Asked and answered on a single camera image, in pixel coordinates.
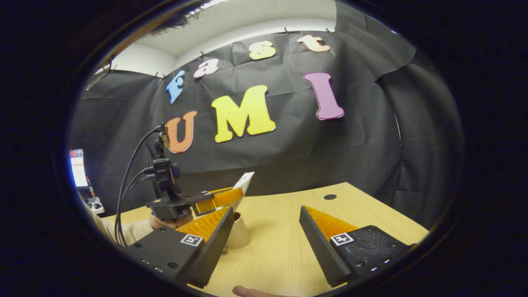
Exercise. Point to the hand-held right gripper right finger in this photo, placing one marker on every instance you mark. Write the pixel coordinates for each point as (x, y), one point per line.
(321, 247)

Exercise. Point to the computer monitor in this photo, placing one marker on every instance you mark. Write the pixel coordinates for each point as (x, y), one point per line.
(78, 169)

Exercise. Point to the black backdrop cloth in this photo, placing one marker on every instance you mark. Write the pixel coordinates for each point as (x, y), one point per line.
(309, 148)

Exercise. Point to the beige cup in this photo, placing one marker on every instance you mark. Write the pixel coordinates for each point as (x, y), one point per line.
(240, 235)

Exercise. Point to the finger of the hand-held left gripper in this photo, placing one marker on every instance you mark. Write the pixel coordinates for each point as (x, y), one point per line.
(222, 200)
(218, 190)

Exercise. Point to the wooden desktop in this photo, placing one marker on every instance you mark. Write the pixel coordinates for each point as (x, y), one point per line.
(280, 231)

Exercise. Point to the red bottle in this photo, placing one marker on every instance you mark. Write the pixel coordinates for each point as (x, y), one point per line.
(90, 189)

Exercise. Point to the white toothpaste tube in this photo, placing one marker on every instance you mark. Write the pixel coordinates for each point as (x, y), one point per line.
(245, 181)

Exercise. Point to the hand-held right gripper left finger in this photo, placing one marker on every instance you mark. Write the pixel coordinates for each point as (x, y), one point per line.
(212, 247)

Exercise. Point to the person's dark hair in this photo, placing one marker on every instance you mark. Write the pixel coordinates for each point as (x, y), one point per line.
(177, 22)

